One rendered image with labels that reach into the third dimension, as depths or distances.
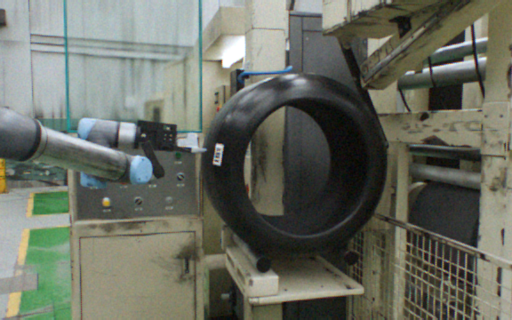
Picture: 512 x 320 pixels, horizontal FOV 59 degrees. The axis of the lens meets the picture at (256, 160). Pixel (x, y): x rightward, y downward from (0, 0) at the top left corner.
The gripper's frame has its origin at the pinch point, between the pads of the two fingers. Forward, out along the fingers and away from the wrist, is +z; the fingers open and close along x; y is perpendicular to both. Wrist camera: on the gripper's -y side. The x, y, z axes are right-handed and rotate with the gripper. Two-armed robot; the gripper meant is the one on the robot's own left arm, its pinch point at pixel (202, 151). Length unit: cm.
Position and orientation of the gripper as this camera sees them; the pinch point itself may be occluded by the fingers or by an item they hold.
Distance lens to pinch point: 137.7
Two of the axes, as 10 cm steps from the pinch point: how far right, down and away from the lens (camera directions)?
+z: 9.6, 1.1, 2.6
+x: -2.6, -0.8, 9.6
